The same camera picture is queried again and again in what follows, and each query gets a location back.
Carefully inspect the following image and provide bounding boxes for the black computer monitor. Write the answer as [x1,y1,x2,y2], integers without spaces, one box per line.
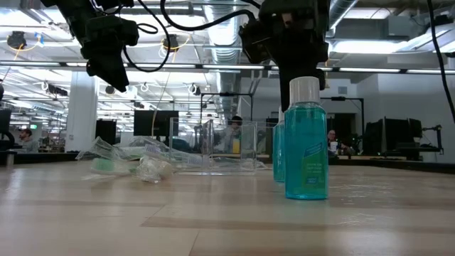
[133,110,180,138]
[95,119,117,145]
[383,117,424,150]
[362,119,385,156]

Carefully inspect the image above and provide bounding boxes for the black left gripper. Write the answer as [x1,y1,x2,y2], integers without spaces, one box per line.
[80,16,140,93]

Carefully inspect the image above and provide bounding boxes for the person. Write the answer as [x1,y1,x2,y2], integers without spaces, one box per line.
[326,129,351,157]
[222,115,246,154]
[17,127,39,154]

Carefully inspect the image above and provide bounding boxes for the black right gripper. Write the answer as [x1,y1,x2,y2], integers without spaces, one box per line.
[259,0,330,112]

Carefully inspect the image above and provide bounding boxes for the silver ventilation duct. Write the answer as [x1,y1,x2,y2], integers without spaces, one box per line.
[205,0,243,107]

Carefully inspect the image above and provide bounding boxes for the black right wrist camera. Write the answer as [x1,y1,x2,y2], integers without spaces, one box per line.
[237,16,272,65]

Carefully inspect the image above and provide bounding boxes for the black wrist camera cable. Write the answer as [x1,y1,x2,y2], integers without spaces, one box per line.
[159,0,257,32]
[122,0,172,74]

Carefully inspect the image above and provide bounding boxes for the white building pillar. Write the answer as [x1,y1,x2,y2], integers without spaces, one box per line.
[65,70,99,153]

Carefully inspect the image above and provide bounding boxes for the black hanging cable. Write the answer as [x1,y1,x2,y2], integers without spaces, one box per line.
[425,0,455,124]

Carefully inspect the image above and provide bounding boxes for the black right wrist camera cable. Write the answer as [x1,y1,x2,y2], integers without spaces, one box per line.
[159,0,257,32]

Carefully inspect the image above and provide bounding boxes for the green toothbrush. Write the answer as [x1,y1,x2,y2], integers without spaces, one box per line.
[81,157,138,181]

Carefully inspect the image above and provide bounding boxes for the clear plastic zip bag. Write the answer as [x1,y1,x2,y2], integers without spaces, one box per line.
[168,117,258,175]

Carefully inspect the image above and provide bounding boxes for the black left wrist camera cable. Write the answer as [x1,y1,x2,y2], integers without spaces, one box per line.
[122,0,172,74]

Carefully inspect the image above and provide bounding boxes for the blue mouthwash bottle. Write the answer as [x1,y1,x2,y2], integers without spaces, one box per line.
[284,76,329,201]
[272,105,287,183]

